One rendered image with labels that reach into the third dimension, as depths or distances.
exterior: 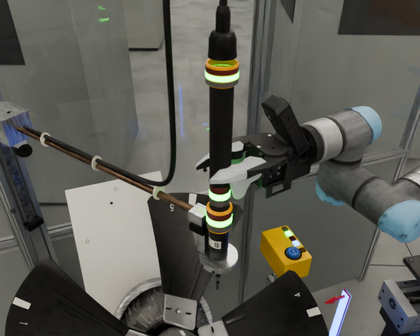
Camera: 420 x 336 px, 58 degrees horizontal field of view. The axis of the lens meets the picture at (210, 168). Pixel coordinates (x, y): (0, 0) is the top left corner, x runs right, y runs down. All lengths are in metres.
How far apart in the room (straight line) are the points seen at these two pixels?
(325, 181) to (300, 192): 1.04
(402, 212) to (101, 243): 0.73
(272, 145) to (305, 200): 1.26
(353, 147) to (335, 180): 0.08
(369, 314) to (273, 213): 1.02
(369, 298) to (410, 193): 1.95
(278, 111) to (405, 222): 0.28
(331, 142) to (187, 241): 0.39
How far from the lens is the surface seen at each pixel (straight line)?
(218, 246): 0.66
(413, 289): 1.42
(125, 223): 1.07
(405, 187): 0.74
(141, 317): 0.98
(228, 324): 0.94
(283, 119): 0.57
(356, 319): 2.52
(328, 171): 0.76
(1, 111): 1.04
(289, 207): 1.83
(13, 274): 1.65
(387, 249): 2.99
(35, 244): 1.35
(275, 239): 1.29
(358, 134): 0.71
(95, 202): 1.06
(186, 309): 0.87
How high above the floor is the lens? 1.98
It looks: 35 degrees down
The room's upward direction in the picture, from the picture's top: straight up
